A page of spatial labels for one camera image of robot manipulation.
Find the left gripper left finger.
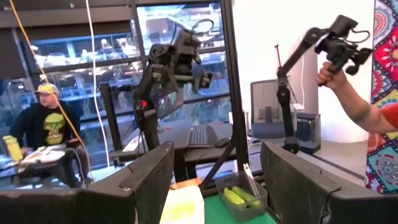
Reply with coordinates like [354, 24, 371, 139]
[0, 141, 175, 224]

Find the black keyboard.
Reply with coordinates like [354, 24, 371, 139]
[186, 124, 218, 147]

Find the colourful mandala cloth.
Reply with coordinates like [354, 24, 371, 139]
[364, 0, 398, 195]

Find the grey mesh chair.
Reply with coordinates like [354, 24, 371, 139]
[248, 79, 307, 141]

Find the black desk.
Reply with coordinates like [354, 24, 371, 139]
[108, 119, 249, 183]

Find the white plastic bin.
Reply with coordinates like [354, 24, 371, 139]
[159, 185, 206, 224]

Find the dark green cucumber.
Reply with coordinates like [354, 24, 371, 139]
[231, 185, 262, 208]

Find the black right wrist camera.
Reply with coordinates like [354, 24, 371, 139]
[174, 29, 203, 68]

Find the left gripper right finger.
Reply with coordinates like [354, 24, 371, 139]
[259, 141, 398, 224]

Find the silver aluminium bracket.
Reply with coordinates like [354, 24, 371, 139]
[241, 162, 261, 200]

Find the person's hand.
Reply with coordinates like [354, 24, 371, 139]
[316, 61, 348, 91]

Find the yellow hanging cable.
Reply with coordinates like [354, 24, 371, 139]
[8, 0, 93, 175]

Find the white hanging cable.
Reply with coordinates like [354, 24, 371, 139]
[84, 0, 111, 169]

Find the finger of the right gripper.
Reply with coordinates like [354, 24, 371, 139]
[192, 72, 214, 94]
[149, 63, 185, 121]

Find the black computer case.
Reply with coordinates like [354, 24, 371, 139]
[294, 111, 323, 156]

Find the yellow green bottle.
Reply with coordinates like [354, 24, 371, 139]
[2, 135, 24, 162]

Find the black computer mouse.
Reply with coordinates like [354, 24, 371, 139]
[214, 137, 231, 149]

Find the person's forearm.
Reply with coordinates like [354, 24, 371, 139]
[334, 79, 389, 134]

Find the grey translucent plastic bin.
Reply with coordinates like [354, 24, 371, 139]
[215, 172, 269, 222]

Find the red and green bell pepper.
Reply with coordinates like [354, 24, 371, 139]
[222, 187, 248, 206]

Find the green table mat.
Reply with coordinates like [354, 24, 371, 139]
[203, 194, 277, 224]

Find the person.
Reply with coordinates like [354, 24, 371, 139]
[381, 102, 398, 131]
[8, 82, 91, 187]

